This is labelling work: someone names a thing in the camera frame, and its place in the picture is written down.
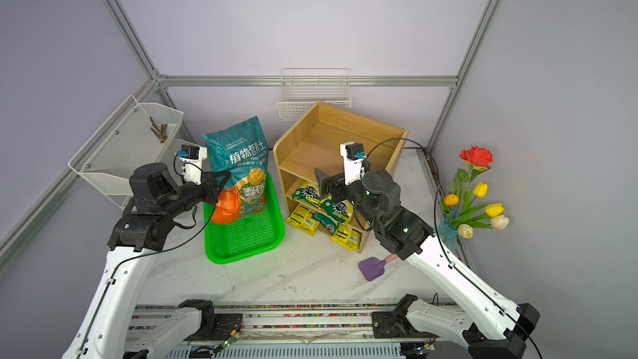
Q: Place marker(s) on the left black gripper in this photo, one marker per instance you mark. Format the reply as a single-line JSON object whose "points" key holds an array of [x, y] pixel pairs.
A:
{"points": [[212, 190]]}

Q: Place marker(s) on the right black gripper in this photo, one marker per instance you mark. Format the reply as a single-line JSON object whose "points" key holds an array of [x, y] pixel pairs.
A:
{"points": [[328, 184]]}

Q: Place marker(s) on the yellow green fertilizer packet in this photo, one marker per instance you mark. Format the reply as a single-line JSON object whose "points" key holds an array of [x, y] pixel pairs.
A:
{"points": [[341, 212], [308, 193], [347, 237], [303, 218]]}

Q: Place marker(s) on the teal orange soil bag front-facing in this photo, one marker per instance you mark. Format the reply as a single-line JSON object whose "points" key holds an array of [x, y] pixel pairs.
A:
{"points": [[242, 151]]}

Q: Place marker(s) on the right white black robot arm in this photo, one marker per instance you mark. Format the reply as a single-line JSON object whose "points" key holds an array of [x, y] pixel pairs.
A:
{"points": [[487, 324]]}

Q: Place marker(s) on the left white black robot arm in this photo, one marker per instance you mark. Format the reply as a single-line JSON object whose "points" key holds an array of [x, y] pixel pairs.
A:
{"points": [[136, 242]]}

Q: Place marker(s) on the wooden two-tier shelf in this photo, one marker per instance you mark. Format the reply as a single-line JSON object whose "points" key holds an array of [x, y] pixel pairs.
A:
{"points": [[314, 142]]}

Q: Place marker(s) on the brown twigs bundle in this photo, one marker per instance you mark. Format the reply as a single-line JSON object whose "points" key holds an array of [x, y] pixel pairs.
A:
{"points": [[159, 130]]}

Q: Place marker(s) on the green plastic basket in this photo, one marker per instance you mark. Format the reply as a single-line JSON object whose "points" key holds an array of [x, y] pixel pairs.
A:
{"points": [[254, 234]]}

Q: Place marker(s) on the purple pink toy shovel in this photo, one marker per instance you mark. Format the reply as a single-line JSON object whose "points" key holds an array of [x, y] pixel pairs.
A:
{"points": [[372, 268]]}

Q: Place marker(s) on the artificial flower bouquet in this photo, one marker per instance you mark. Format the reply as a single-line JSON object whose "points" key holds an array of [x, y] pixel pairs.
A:
{"points": [[462, 212]]}

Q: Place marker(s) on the blue glass vase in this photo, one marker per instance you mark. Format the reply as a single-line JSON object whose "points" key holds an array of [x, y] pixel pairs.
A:
{"points": [[449, 236]]}

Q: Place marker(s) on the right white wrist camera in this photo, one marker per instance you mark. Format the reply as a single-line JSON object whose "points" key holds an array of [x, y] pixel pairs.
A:
{"points": [[354, 156]]}

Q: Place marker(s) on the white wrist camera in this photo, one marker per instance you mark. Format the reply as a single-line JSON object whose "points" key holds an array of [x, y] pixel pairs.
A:
{"points": [[354, 156], [189, 162]]}

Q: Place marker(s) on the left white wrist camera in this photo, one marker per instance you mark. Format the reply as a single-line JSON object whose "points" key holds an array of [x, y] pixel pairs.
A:
{"points": [[189, 162]]}

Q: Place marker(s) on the white mesh wall rack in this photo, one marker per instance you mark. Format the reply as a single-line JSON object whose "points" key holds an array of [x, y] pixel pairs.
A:
{"points": [[123, 143]]}

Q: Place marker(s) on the white wire wall basket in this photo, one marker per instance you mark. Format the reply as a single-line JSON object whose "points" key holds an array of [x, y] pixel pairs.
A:
{"points": [[301, 88]]}

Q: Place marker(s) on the metal base rail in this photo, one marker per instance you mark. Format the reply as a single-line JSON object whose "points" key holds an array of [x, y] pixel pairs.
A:
{"points": [[329, 330]]}

